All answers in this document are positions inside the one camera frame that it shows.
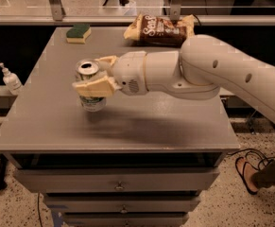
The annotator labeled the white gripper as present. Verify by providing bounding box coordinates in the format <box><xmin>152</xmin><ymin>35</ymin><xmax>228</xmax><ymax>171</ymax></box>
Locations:
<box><xmin>72</xmin><ymin>51</ymin><xmax>147</xmax><ymax>97</ymax></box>

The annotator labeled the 7up soda can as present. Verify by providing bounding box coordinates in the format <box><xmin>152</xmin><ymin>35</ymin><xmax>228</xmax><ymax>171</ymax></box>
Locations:
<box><xmin>75</xmin><ymin>59</ymin><xmax>106</xmax><ymax>113</ymax></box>

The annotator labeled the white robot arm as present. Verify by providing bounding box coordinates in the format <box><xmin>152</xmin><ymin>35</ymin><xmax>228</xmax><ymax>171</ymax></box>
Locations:
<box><xmin>73</xmin><ymin>35</ymin><xmax>275</xmax><ymax>124</ymax></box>

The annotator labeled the green yellow sponge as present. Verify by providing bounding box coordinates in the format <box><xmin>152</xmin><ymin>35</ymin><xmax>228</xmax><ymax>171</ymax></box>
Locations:
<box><xmin>66</xmin><ymin>24</ymin><xmax>91</xmax><ymax>44</ymax></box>

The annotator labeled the brown chip bag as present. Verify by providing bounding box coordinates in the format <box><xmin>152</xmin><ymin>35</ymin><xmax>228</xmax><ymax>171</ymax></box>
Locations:
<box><xmin>124</xmin><ymin>14</ymin><xmax>195</xmax><ymax>45</ymax></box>

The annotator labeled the grey drawer cabinet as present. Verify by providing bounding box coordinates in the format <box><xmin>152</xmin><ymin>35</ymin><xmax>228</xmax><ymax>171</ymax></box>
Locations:
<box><xmin>0</xmin><ymin>26</ymin><xmax>241</xmax><ymax>227</ymax></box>

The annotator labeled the white pump bottle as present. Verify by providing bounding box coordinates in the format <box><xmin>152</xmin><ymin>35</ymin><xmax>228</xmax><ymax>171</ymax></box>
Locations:
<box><xmin>0</xmin><ymin>62</ymin><xmax>23</xmax><ymax>96</ymax></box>

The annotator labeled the top drawer with knob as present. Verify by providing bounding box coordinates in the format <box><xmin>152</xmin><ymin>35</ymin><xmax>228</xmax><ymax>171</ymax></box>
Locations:
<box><xmin>14</xmin><ymin>167</ymin><xmax>219</xmax><ymax>193</ymax></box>

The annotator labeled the drawer with knob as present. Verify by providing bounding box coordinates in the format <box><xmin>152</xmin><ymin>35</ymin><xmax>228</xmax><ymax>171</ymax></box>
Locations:
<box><xmin>44</xmin><ymin>196</ymin><xmax>199</xmax><ymax>213</ymax></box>
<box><xmin>14</xmin><ymin>167</ymin><xmax>219</xmax><ymax>193</ymax></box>

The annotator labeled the middle drawer with knob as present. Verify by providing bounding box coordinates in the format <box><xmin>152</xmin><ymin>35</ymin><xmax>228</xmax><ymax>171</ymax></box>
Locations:
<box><xmin>44</xmin><ymin>196</ymin><xmax>199</xmax><ymax>213</ymax></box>

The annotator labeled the bottom drawer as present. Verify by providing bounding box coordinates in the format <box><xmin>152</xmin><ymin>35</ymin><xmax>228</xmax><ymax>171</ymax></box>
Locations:
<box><xmin>63</xmin><ymin>213</ymin><xmax>188</xmax><ymax>227</ymax></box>

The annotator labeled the black stand leg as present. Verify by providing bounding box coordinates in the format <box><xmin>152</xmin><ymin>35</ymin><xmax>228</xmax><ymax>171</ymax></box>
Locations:
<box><xmin>0</xmin><ymin>156</ymin><xmax>8</xmax><ymax>191</ymax></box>

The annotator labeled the foot in flip flop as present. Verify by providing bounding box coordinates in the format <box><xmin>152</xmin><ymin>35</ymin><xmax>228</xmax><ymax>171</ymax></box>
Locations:
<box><xmin>235</xmin><ymin>157</ymin><xmax>258</xmax><ymax>195</ymax></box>

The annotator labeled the metal rail frame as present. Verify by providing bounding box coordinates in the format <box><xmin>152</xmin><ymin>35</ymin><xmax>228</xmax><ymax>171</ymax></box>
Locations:
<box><xmin>0</xmin><ymin>0</ymin><xmax>275</xmax><ymax>26</ymax></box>

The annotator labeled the black cable with adapter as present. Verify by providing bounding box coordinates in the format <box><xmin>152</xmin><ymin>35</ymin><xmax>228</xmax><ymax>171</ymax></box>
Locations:
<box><xmin>227</xmin><ymin>148</ymin><xmax>275</xmax><ymax>170</ymax></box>

